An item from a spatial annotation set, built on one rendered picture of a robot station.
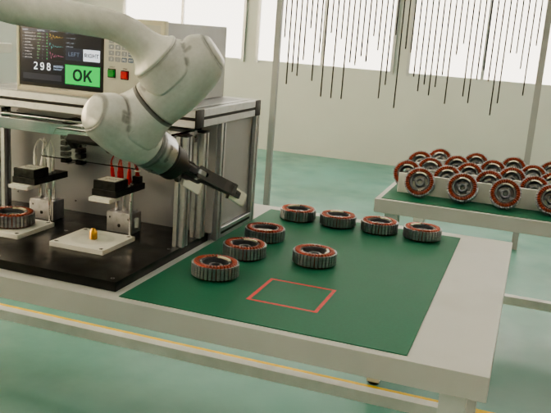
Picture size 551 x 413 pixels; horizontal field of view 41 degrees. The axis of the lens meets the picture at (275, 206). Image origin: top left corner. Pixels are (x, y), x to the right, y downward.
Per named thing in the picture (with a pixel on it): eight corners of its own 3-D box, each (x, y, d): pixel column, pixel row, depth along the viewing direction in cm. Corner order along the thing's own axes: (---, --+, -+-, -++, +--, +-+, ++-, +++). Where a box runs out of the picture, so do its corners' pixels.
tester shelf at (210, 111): (196, 129, 180) (197, 110, 179) (-31, 102, 201) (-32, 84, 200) (260, 115, 221) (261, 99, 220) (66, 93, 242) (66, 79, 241)
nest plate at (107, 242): (102, 256, 175) (102, 251, 175) (48, 245, 180) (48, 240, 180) (134, 241, 189) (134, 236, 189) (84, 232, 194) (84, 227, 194)
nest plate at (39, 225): (17, 239, 183) (17, 234, 183) (-32, 230, 188) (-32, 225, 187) (54, 226, 197) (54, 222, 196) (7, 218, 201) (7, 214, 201)
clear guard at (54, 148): (134, 170, 159) (135, 142, 157) (40, 156, 166) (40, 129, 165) (200, 151, 189) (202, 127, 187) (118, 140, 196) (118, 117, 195)
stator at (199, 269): (216, 286, 166) (216, 270, 165) (180, 274, 173) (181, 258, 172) (248, 276, 175) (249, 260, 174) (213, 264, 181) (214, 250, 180)
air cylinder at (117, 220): (130, 234, 194) (131, 214, 193) (106, 230, 197) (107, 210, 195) (140, 230, 199) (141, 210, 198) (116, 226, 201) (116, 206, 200)
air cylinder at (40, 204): (52, 220, 202) (52, 201, 201) (29, 216, 204) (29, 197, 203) (64, 217, 207) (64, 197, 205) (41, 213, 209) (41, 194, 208)
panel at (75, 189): (211, 233, 201) (216, 123, 194) (9, 199, 222) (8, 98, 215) (212, 233, 202) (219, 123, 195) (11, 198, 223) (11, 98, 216)
